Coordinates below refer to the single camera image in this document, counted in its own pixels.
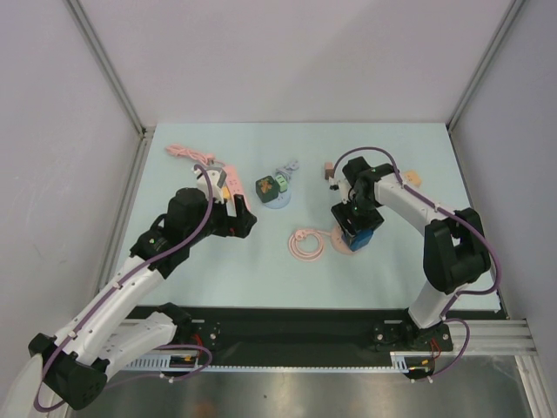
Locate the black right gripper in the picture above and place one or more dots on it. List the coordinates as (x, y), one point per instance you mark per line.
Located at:
(356, 222)

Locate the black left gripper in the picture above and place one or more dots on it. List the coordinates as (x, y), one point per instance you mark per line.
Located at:
(234, 225)

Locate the blue cube socket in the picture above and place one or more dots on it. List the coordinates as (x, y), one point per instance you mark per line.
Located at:
(357, 241)

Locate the yellow plug adapter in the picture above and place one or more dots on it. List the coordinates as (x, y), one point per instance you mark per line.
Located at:
(226, 191)

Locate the dark green cube socket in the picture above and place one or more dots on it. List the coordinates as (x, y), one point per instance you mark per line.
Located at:
(267, 189)

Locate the light green USB charger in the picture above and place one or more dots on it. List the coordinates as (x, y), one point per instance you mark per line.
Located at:
(282, 183)

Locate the beige cube socket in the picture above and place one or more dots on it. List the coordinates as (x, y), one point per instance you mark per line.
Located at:
(413, 178)

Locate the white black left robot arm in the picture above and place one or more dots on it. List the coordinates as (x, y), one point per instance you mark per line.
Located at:
(83, 356)

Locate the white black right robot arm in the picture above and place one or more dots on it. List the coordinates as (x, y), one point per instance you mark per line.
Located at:
(455, 253)

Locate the brown plug adapter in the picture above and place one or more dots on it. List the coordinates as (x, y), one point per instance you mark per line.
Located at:
(328, 170)

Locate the pink round socket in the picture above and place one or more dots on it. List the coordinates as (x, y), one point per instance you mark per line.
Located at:
(337, 242)

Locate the pink power strip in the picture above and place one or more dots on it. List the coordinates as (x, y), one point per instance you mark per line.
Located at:
(233, 182)

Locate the light blue round socket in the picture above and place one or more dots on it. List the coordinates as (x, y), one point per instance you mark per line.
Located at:
(281, 201)

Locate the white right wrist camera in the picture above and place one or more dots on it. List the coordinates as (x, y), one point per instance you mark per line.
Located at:
(341, 187)

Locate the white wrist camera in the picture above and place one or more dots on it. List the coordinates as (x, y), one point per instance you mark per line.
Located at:
(217, 179)
(341, 187)

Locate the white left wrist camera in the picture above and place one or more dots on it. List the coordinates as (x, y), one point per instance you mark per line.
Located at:
(217, 179)

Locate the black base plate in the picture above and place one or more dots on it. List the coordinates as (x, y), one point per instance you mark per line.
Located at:
(313, 335)

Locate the aluminium frame rail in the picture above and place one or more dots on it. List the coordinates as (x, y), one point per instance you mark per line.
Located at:
(491, 337)

